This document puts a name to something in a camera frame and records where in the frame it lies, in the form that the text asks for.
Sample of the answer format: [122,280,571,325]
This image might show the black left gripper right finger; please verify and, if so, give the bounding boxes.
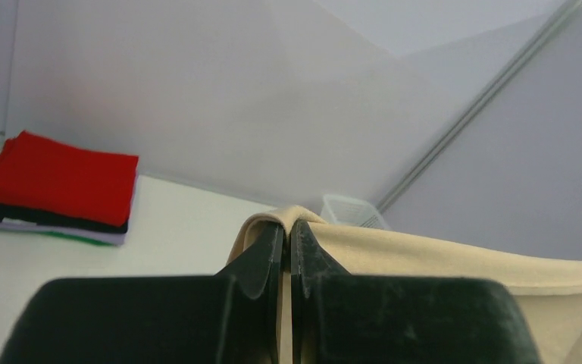
[289,220,541,363]

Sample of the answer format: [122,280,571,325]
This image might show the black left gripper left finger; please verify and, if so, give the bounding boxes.
[0,222,284,363]

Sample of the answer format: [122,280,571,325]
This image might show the beige t shirt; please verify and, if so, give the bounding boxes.
[229,206,582,363]

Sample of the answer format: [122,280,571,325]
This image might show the white plastic laundry basket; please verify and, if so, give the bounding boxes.
[320,194,390,231]

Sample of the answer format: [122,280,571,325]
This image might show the black folded t shirt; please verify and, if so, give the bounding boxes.
[0,204,128,234]

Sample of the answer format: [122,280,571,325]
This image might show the red folded t shirt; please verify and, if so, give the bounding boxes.
[0,131,139,227]

